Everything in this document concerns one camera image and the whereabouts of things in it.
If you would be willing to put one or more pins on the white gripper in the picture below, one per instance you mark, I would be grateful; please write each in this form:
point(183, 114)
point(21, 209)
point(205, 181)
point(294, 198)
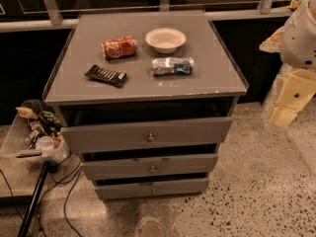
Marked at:
point(298, 39)

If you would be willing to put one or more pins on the grey top drawer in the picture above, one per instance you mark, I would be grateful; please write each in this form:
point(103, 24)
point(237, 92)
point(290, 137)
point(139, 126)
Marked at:
point(141, 135)

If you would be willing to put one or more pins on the grey drawer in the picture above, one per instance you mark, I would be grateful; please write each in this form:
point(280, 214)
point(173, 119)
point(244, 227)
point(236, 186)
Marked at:
point(149, 167)
point(141, 135)
point(153, 189)

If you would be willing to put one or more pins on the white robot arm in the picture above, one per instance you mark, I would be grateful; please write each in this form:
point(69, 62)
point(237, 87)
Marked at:
point(295, 42)

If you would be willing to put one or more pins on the grey middle drawer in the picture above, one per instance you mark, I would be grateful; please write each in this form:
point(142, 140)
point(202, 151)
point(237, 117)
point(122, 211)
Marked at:
point(149, 167)

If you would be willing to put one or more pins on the grey drawer cabinet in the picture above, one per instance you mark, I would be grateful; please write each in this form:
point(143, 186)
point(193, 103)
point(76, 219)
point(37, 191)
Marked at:
point(211, 91)

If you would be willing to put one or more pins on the grey bottom drawer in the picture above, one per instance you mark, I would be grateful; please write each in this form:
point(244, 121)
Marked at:
point(153, 189)

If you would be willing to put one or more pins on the silver blue snack bag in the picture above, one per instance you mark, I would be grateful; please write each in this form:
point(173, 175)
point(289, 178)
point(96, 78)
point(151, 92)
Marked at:
point(172, 66)

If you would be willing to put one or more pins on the white paper bowl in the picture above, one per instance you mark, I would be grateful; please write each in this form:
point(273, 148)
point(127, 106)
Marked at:
point(165, 40)

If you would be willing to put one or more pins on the orange soda can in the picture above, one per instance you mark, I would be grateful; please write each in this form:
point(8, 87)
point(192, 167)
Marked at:
point(119, 47)

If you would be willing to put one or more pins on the black striped snack bar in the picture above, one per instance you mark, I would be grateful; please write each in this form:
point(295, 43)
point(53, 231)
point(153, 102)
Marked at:
point(107, 76)

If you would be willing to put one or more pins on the white cup in bin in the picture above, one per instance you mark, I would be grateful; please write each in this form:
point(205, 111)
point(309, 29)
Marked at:
point(45, 143)

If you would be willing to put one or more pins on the black pole stand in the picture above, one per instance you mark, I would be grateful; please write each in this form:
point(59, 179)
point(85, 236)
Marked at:
point(35, 198)

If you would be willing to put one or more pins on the metal railing frame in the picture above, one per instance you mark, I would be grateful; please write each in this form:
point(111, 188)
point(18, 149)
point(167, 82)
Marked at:
point(49, 4)

